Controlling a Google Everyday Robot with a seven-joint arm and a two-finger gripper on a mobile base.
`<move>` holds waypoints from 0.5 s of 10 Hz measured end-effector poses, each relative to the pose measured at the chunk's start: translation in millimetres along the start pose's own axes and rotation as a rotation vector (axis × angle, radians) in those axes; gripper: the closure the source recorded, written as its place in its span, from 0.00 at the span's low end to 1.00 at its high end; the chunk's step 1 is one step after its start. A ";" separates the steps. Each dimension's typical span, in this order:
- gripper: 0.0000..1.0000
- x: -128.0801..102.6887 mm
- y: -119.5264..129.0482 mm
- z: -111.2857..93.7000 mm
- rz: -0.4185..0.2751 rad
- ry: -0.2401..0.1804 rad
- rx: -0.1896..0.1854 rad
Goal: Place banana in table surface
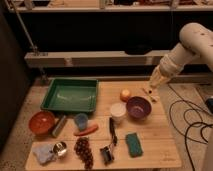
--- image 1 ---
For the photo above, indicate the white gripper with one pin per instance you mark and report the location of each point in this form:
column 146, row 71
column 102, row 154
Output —
column 158, row 77

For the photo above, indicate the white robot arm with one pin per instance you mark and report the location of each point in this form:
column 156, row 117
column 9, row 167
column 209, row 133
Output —
column 195, row 41

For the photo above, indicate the white lower shelf beam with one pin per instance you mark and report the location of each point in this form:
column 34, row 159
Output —
column 92, row 59

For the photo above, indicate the purple bowl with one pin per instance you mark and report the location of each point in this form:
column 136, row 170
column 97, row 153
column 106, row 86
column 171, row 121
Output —
column 138, row 107

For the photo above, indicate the orange round fruit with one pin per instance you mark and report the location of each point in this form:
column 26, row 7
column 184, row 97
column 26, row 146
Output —
column 125, row 95

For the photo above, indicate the white plastic cup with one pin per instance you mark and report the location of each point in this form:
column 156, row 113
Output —
column 118, row 112

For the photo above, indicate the green sponge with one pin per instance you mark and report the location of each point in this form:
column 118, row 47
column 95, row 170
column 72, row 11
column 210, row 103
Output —
column 133, row 144

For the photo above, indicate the orange carrot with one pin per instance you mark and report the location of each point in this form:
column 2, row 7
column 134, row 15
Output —
column 87, row 131

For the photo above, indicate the white upper shelf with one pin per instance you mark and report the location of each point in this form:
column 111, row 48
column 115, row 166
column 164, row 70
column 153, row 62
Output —
column 37, row 6

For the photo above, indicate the blue plastic cup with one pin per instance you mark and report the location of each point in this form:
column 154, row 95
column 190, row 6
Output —
column 81, row 121

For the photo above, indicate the green plastic tray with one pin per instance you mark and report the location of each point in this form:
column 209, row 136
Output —
column 71, row 96

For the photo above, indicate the dark grape bunch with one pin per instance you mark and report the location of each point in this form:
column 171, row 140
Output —
column 83, row 151

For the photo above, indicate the metal measuring cup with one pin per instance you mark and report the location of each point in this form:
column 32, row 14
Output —
column 60, row 149

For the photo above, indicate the orange bowl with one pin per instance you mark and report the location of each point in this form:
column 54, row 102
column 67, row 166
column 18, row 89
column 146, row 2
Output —
column 41, row 122

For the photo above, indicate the diagonal metal pole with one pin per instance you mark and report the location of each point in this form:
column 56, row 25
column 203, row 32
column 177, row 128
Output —
column 33, row 46

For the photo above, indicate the blue grey cloth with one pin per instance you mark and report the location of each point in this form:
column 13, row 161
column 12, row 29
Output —
column 44, row 153

